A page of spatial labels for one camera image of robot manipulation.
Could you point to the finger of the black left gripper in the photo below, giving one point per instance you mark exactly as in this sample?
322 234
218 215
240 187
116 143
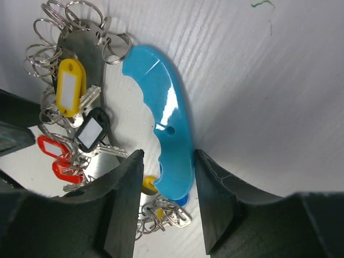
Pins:
14 138
18 111

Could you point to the blue key tag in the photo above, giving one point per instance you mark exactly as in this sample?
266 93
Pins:
183 201

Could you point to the black key tag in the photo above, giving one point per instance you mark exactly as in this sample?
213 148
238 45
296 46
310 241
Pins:
93 130

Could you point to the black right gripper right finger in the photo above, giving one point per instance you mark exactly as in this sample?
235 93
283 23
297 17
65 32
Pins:
240 220

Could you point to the yellow key tag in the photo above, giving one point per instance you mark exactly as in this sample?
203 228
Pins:
71 86

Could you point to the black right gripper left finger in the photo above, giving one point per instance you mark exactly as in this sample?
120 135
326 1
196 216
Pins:
97 220

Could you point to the metal key organizer blue handle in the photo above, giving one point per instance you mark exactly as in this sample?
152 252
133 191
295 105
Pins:
162 93

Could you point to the red key tag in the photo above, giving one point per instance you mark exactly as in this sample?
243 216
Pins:
62 165

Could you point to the silver key under black tag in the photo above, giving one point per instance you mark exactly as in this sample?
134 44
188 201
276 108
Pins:
107 149

